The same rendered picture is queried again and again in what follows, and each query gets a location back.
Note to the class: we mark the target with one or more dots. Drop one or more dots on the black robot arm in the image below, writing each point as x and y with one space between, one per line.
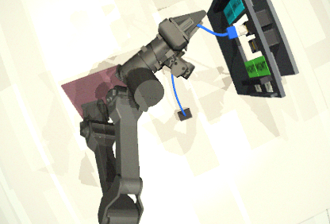
120 174

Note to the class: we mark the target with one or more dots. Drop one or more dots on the blue cable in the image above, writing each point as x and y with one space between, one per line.
232 32

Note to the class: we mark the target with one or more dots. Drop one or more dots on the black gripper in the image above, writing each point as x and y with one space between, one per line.
174 34

